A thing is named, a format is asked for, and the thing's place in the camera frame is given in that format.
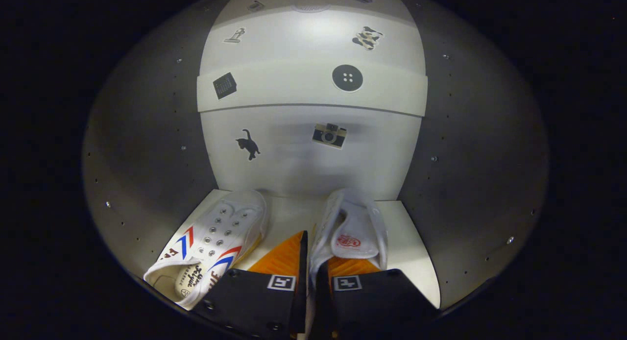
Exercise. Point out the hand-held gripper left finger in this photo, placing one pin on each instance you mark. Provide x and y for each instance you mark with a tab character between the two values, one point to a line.
254	301

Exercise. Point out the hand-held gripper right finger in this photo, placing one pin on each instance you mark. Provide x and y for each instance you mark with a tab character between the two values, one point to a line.
377	301

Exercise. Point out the white canvas shoe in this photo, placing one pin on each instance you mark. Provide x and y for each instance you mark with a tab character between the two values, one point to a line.
220	232
352	227

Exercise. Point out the grey shoe cabinet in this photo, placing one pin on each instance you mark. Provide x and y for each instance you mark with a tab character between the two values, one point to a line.
303	168

